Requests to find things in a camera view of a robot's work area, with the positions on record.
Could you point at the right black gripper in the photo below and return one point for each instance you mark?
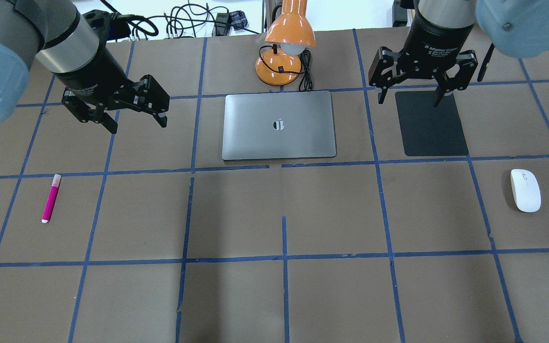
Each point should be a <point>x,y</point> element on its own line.
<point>435,40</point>

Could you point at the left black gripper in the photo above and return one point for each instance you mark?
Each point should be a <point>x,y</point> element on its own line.
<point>89,69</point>

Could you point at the pink highlighter pen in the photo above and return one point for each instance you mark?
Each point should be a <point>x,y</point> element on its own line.
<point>52,196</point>

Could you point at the white computer mouse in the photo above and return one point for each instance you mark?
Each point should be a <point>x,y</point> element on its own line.
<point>525,190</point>

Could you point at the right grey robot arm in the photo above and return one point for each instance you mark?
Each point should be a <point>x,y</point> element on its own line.
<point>517,28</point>

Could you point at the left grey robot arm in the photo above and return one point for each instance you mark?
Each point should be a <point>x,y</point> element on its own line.
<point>72,46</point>

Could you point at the black mousepad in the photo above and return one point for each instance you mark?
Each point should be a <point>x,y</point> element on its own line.
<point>427,130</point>

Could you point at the orange desk lamp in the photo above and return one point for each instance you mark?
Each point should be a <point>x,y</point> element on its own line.
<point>285,57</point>

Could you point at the silver closed laptop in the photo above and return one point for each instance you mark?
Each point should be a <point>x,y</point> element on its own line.
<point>284,125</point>

